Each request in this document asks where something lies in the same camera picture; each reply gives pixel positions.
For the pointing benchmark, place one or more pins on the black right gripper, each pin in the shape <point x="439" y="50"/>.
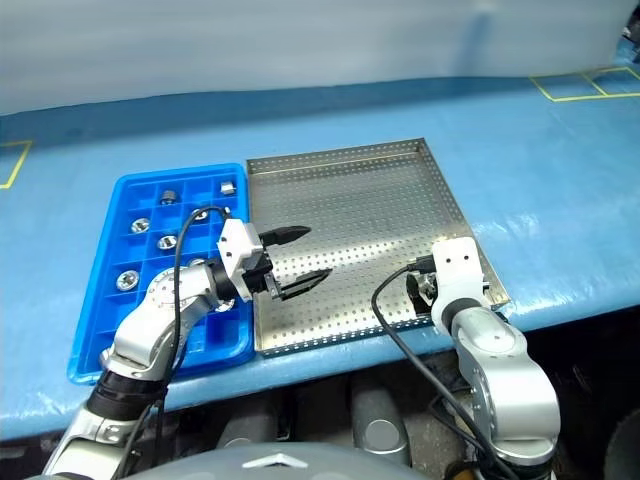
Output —
<point x="417" y="277"/>

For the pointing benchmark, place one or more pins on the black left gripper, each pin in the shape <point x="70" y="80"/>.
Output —
<point x="260" y="277"/>

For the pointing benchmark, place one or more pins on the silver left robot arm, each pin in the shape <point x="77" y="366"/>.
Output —
<point x="165" y="295"/>

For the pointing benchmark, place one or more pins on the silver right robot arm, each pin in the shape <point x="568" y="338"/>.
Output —
<point x="500" y="360"/>

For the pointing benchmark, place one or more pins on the dark nut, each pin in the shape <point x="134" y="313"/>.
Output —
<point x="169" y="196"/>

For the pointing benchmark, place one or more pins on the blue compartment tray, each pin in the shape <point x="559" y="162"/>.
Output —
<point x="110" y="320"/>

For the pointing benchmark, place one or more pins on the perforated metal tray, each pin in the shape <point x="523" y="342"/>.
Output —
<point x="350" y="215"/>

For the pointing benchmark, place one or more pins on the grey rounded metal housing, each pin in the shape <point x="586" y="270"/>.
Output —
<point x="380" y="425"/>
<point x="247" y="430"/>

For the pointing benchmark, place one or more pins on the blue plastic table cover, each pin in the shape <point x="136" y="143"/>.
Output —
<point x="550" y="200"/>

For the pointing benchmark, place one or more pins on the grey robot torso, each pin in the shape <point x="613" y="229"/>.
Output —
<point x="225" y="465"/>

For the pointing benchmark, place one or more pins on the white foam backdrop sheet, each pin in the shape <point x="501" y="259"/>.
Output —
<point x="250" y="45"/>

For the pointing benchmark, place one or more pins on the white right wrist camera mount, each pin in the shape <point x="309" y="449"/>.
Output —
<point x="457" y="270"/>

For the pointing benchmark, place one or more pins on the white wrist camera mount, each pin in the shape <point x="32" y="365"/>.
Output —
<point x="457" y="270"/>
<point x="237" y="250"/>

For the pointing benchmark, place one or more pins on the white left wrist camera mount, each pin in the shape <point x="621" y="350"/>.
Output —
<point x="237" y="250"/>

